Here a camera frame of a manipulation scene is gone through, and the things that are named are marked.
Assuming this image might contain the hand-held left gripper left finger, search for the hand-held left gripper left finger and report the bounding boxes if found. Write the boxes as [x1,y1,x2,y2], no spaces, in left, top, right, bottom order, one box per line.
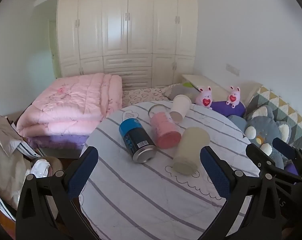
[16,145,99,240]

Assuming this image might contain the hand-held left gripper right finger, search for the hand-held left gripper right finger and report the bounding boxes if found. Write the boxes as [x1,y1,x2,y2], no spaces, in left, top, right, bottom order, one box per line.
[200,145,289,240]

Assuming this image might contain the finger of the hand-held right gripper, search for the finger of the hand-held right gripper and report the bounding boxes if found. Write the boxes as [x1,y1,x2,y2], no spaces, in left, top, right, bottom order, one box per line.
[245,143,302,185]
[272,137,302,178]

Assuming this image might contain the frosted translucent cup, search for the frosted translucent cup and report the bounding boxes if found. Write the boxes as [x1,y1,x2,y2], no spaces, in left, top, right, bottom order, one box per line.
[172,127,211,175]

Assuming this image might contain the pink cup with clear lid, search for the pink cup with clear lid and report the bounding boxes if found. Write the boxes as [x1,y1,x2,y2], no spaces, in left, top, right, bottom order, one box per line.
[148,104,183,149]

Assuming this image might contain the white paper cup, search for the white paper cup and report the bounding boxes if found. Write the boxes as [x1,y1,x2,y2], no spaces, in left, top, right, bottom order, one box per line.
[169,94,192,123]

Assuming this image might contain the grey plush toy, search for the grey plush toy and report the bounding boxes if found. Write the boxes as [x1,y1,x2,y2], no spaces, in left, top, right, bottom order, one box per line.
[244,105,292,169]

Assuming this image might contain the triangle pattern cushion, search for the triangle pattern cushion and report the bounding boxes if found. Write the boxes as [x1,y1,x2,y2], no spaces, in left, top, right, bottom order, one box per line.
[246,86,302,144]

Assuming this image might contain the folded purple blanket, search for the folded purple blanket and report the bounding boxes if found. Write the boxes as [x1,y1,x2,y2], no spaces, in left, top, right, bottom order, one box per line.
[26,133,91,153]

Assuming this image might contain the white crumpled cloth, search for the white crumpled cloth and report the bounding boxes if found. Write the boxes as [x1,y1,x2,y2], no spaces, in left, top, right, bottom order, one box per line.
[30,156,64,180]

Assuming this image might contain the blue grey cushion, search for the blue grey cushion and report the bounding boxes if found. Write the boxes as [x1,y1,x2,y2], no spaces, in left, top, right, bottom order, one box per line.
[227,114,248,137]

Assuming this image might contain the blue and black can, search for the blue and black can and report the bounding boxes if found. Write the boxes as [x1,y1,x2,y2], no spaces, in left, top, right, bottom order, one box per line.
[119,118,157,164]

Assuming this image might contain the purple pillow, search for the purple pillow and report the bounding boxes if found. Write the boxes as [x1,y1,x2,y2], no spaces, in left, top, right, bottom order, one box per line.
[210,100,247,118]

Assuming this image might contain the cream headboard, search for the cream headboard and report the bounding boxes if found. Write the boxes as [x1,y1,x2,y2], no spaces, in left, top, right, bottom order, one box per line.
[237,81,263,105]

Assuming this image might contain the pink bunny toy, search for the pink bunny toy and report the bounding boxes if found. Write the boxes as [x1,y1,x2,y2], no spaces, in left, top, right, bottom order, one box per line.
[226,86,241,108]
[195,86,213,109]

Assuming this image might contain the folded pink quilt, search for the folded pink quilt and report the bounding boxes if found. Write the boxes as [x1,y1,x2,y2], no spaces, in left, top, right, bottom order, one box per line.
[16,73,123,138]

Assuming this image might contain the beige shirt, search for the beige shirt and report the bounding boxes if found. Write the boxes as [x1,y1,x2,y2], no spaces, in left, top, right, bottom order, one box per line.
[0,115,38,208]

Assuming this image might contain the grey and green pillow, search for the grey and green pillow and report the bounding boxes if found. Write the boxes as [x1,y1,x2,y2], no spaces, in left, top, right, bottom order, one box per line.
[163,82,202,101]

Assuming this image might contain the cream nightstand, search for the cream nightstand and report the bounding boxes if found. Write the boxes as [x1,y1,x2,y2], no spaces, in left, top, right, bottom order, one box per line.
[181,74,233,99]

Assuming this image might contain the heart print bed sheet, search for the heart print bed sheet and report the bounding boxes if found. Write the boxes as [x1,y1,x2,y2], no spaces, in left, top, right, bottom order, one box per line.
[122,84,178,108]

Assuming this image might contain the green door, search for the green door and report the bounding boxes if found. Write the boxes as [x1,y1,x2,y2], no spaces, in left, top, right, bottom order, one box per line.
[48,19,63,78]

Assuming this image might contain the cream wardrobe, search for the cream wardrobe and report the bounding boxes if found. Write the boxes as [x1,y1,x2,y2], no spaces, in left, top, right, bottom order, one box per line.
[56,0,199,90]

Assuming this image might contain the white wall socket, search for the white wall socket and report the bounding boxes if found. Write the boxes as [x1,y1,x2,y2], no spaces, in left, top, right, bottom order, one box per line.
[226,64,240,76]

